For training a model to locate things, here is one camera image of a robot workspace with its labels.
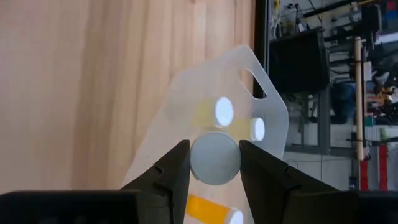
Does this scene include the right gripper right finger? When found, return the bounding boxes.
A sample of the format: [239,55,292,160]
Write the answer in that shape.
[239,139,343,224]

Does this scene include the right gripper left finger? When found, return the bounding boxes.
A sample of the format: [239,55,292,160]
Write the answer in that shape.
[121,139,191,224]

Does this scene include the red post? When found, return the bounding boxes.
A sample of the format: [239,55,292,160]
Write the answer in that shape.
[378,144,389,191]
[359,158,369,191]

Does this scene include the small amber pill bottle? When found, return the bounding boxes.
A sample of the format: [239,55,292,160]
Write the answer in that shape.
[185,194,244,224]
[190,132,242,187]
[229,117,266,141]
[192,96,234,128]

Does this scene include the black aluminium extrusion frame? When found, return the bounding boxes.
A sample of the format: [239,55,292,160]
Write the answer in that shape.
[253,0,268,99]

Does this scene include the black computer monitor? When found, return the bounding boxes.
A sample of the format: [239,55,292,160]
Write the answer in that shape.
[269,27,330,94]

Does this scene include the clear plastic bin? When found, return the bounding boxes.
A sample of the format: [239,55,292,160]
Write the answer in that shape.
[121,44,290,224]

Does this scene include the wooden pole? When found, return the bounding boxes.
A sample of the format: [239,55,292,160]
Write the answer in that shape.
[354,36,365,161]

